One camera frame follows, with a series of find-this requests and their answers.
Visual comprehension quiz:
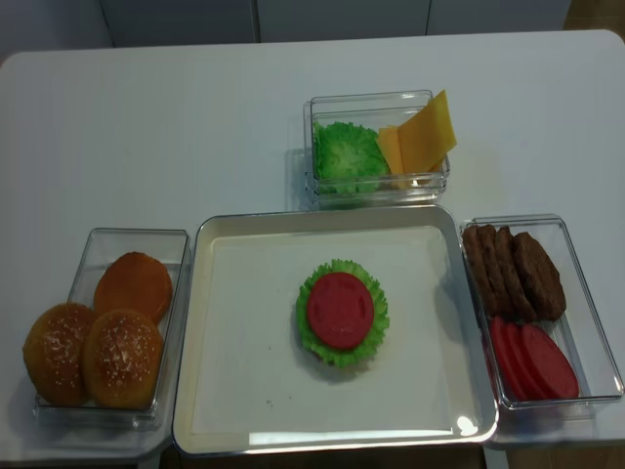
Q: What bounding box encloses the back red tomato slice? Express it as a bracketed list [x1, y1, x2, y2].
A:
[490, 317, 528, 402]

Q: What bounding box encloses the clear patty tomato container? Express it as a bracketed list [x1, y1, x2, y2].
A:
[460, 214, 623, 413]

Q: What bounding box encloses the red tomato slice on tray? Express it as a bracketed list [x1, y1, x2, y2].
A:
[306, 272, 374, 350]

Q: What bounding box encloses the green lettuce on tray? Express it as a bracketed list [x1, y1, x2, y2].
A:
[295, 259, 390, 368]

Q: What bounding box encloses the front yellow cheese slice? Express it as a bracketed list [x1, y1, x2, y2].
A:
[397, 90, 457, 174]

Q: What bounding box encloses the front red tomato slice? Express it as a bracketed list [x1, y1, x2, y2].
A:
[520, 324, 579, 400]

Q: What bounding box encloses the orange bun bottom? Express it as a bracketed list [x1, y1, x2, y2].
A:
[94, 252, 173, 324]

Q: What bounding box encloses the left sesame bun top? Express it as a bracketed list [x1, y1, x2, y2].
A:
[22, 302, 96, 406]

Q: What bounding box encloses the green lettuce in container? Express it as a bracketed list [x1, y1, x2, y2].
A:
[312, 122, 390, 194]

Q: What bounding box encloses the white metal tray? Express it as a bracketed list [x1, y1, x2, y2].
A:
[173, 205, 498, 455]

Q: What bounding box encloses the back orange cheese slice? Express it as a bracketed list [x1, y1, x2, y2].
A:
[377, 126, 404, 175]

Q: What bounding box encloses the middle red tomato slice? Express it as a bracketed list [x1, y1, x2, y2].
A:
[504, 323, 549, 401]

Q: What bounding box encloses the sesame bun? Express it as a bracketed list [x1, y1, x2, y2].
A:
[82, 309, 163, 410]
[22, 302, 96, 406]

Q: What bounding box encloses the clear lettuce cheese container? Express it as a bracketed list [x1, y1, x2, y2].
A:
[304, 90, 450, 209]

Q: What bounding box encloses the brown meat patty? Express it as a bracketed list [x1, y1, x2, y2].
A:
[495, 226, 537, 322]
[512, 232, 566, 321]
[462, 226, 499, 318]
[478, 225, 514, 319]

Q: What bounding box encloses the right sesame bun top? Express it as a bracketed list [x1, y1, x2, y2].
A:
[82, 309, 163, 410]

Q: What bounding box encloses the clear bun container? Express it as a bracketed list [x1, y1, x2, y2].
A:
[33, 228, 191, 430]

